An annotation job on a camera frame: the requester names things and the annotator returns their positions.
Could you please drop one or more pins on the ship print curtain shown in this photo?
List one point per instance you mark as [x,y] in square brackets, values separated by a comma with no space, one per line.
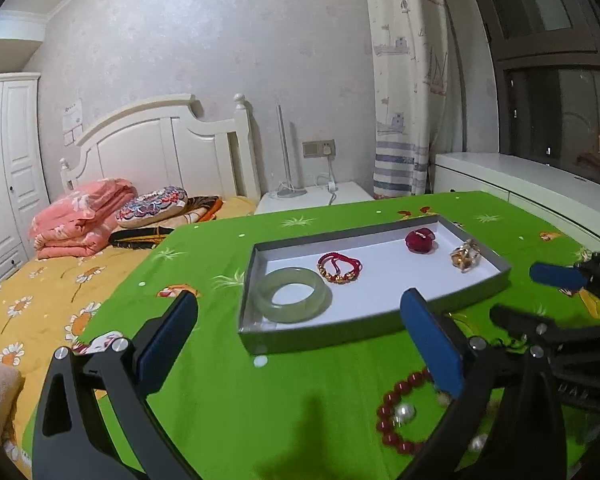
[405,85]

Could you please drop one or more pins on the patterned embroidered pillow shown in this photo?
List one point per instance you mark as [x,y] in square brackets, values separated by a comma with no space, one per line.
[152,205]

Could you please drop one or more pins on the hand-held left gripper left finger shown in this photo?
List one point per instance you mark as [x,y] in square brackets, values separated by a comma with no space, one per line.
[162,347]

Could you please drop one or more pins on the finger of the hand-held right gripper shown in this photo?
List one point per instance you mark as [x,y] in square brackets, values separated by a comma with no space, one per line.
[557,273]
[535,321]

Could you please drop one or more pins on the white low cabinet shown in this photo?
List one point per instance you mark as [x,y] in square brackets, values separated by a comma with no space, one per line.
[520,175]

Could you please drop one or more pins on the white wardrobe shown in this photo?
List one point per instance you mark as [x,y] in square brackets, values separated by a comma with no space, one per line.
[5,170]

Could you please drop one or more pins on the folded pink quilt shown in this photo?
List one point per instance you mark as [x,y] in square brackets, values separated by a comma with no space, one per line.
[75,220]

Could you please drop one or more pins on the slim white desk lamp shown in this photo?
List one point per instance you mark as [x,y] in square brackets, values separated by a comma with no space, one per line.
[283,150]

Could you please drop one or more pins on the grey cardboard tray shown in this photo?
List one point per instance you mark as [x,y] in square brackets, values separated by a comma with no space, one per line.
[380,280]

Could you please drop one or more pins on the white wooden headboard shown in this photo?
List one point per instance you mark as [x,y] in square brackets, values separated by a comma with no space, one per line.
[145,145]

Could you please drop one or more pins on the white pearl bead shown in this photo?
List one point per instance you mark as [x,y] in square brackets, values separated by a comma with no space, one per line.
[479,442]
[404,412]
[441,399]

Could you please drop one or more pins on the green printed tablecloth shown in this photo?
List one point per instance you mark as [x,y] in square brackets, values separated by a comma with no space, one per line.
[280,400]

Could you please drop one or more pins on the dark framed window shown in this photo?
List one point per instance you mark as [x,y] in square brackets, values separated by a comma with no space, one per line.
[555,85]

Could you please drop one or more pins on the paper notes on wall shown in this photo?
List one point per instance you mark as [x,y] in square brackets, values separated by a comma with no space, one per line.
[72,122]

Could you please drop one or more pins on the beige wall outlet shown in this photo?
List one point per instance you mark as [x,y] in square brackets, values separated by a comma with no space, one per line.
[318,148]

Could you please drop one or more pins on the white nightstand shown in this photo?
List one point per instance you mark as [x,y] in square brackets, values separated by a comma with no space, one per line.
[305,202]

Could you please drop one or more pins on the yellow daisy bedsheet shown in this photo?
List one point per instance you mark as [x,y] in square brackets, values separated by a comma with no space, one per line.
[45,290]

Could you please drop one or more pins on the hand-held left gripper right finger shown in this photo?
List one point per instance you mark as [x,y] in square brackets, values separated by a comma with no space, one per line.
[432,347]

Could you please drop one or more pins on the pale green jade bangle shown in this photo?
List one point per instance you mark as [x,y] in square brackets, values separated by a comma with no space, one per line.
[292,310]

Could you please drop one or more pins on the dark patterned blanket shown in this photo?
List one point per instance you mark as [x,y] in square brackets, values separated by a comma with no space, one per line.
[140,236]

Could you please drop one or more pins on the gold and clear ornament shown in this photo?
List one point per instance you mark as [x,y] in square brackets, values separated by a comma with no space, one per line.
[465,257]

